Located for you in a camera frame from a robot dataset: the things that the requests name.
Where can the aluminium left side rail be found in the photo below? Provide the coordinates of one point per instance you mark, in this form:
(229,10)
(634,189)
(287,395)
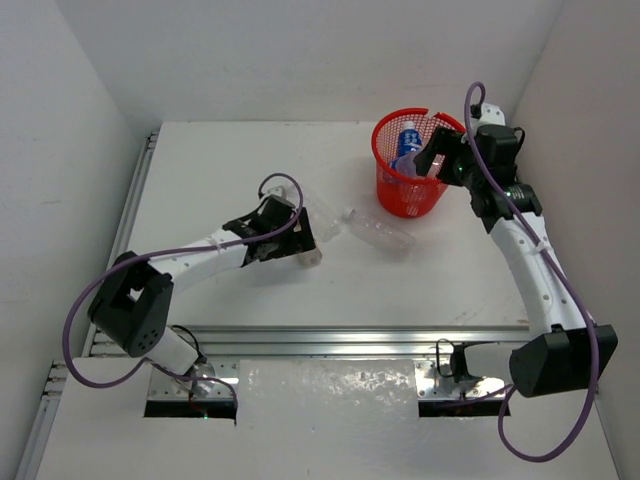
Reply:
(57,374)

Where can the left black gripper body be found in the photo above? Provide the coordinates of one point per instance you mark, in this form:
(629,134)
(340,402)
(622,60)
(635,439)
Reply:
(304,232)

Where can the blue label bottle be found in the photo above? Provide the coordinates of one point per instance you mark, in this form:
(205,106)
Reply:
(409,139)
(405,165)

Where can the red mesh plastic bin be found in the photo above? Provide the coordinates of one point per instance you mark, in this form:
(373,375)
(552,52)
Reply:
(395,141)

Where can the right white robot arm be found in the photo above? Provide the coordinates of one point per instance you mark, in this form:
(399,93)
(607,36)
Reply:
(568,351)

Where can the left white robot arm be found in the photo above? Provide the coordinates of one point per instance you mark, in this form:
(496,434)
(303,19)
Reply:
(132,305)

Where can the clear bottle white cap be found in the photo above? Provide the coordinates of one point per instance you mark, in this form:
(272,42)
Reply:
(378,233)
(324,222)

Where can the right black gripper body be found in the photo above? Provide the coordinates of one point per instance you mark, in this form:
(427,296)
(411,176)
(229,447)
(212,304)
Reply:
(458,166)

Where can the red cap small bottle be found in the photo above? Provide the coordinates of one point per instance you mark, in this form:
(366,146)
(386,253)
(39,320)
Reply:
(310,259)

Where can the aluminium front rail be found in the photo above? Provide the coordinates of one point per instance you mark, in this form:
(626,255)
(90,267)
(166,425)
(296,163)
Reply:
(429,349)

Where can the blue label bottle back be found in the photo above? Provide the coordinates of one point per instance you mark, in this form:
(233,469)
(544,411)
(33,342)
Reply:
(405,165)

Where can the blue label bottle front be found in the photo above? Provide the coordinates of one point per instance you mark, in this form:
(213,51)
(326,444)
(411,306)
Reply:
(409,139)

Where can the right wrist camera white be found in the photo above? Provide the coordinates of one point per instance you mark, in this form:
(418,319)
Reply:
(486,114)

